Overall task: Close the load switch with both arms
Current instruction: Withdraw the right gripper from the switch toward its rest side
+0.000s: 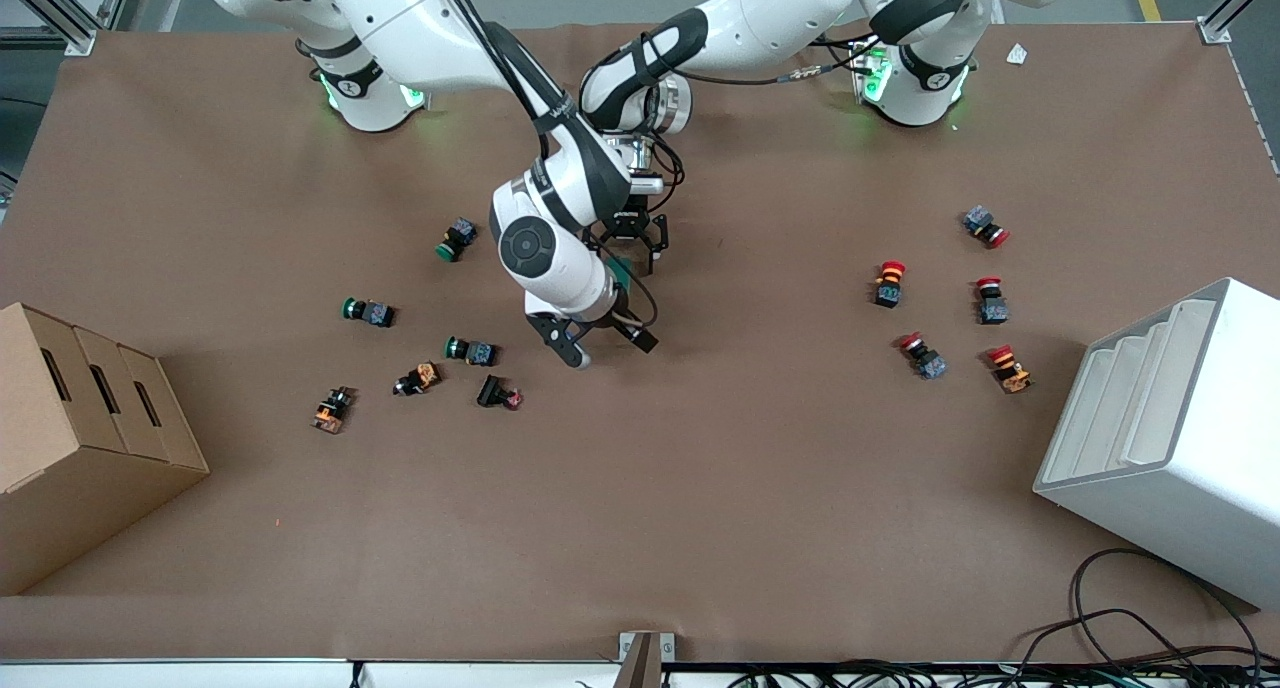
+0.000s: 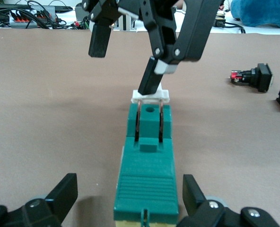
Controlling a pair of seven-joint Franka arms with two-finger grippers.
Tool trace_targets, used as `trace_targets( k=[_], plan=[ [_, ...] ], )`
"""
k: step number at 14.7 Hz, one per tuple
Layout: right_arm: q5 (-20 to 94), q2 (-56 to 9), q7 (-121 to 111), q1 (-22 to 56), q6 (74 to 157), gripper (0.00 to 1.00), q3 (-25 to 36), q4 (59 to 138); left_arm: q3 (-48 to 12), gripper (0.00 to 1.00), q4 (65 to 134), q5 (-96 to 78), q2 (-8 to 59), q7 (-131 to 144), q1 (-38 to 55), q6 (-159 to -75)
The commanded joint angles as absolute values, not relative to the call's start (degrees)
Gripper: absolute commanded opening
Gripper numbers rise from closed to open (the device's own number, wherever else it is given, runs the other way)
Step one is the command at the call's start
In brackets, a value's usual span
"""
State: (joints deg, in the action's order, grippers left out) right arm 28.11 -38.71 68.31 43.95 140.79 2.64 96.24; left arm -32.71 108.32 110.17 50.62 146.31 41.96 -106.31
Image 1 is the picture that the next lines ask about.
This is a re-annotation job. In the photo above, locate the green load switch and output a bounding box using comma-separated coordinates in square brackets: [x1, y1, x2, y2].
[603, 251, 643, 315]

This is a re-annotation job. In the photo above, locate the brown paper table cover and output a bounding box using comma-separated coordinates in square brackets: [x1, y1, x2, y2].
[0, 18, 1280, 664]

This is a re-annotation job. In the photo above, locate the red emergency button orange block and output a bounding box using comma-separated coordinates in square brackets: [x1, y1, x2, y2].
[986, 344, 1033, 395]

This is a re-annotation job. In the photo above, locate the brown cardboard box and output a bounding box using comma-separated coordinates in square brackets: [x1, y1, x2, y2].
[0, 301, 211, 597]

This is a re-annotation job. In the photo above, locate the white slotted rack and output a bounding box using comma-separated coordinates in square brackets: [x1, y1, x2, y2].
[1033, 276, 1280, 611]

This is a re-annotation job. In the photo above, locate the black switch with red lamp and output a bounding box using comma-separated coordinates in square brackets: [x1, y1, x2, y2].
[476, 373, 524, 411]

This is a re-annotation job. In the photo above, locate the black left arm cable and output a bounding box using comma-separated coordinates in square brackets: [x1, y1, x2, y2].
[636, 30, 886, 87]

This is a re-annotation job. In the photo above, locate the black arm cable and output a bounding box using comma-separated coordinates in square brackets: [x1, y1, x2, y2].
[636, 30, 886, 87]
[430, 0, 561, 164]

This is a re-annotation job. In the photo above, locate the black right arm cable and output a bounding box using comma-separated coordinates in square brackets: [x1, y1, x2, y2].
[430, 0, 561, 164]

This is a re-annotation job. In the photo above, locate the metal table bracket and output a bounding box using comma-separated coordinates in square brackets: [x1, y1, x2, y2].
[619, 631, 676, 688]

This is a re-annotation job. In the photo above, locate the black cable bundle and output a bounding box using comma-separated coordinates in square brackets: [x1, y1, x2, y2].
[730, 658, 1280, 688]

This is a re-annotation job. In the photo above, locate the white table edge rail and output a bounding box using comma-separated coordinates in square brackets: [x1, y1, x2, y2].
[0, 658, 1280, 688]

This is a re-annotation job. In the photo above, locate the black looped cable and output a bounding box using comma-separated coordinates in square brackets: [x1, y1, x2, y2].
[1010, 548, 1266, 688]

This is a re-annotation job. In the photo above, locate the aluminium frame profile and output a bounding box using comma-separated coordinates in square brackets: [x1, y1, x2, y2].
[0, 0, 133, 55]
[1198, 0, 1280, 46]

